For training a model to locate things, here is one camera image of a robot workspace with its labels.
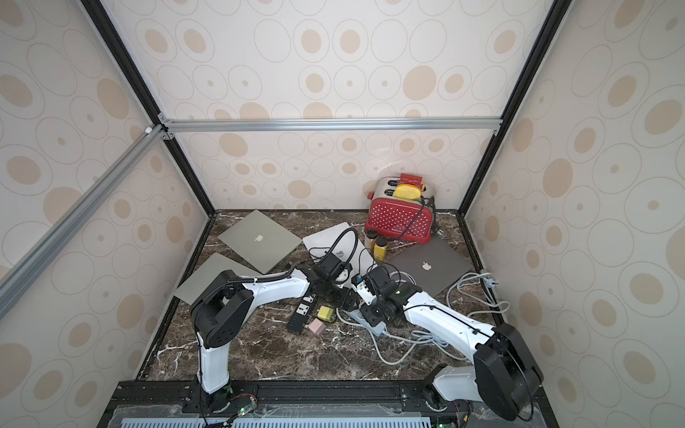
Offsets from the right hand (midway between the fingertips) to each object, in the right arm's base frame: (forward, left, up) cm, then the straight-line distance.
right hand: (367, 312), depth 84 cm
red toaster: (+35, -14, +7) cm, 38 cm away
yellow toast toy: (+42, -14, +14) cm, 47 cm away
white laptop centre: (+12, +8, +20) cm, 25 cm away
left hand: (+3, +4, -3) cm, 6 cm away
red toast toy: (+47, -15, +16) cm, 52 cm away
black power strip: (0, +21, -3) cm, 22 cm away
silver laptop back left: (+31, +44, -3) cm, 54 cm away
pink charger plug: (-4, +16, -4) cm, 17 cm away
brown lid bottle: (+28, -1, +2) cm, 28 cm away
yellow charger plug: (+1, +14, -3) cm, 14 cm away
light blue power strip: (0, +4, -2) cm, 5 cm away
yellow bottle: (+24, -4, +2) cm, 25 cm away
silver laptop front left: (+8, +66, -6) cm, 66 cm away
